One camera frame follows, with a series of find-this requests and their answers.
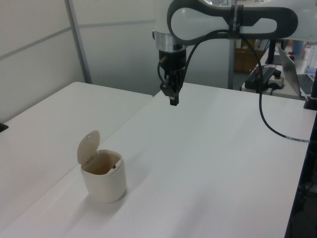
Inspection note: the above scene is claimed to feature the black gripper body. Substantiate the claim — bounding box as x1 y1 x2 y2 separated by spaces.
158 49 187 75

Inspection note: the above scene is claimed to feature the small beige lidded trash can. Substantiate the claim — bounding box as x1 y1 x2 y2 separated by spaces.
77 129 128 204

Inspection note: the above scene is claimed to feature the open silver laptop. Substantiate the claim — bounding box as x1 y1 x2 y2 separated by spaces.
276 45 317 99

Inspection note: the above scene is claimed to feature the black power box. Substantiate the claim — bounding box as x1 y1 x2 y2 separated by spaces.
244 66 276 90

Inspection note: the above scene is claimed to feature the emergency stop button unit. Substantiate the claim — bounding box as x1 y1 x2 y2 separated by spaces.
267 70 286 90

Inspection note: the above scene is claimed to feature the black monitor stand pole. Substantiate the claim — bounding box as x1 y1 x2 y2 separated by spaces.
265 39 282 65

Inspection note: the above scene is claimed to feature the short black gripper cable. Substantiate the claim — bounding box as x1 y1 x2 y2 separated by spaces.
157 60 169 88

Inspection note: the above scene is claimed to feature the black cable strap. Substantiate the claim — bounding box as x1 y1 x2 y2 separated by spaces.
227 4 245 41

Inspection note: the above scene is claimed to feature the long black arm cable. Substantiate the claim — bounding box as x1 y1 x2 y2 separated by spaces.
179 29 312 144

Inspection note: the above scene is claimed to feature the grey partition post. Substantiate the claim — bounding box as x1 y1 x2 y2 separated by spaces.
63 0 93 84

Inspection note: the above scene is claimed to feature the black upright frame post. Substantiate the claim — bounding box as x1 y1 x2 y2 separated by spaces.
284 44 317 238

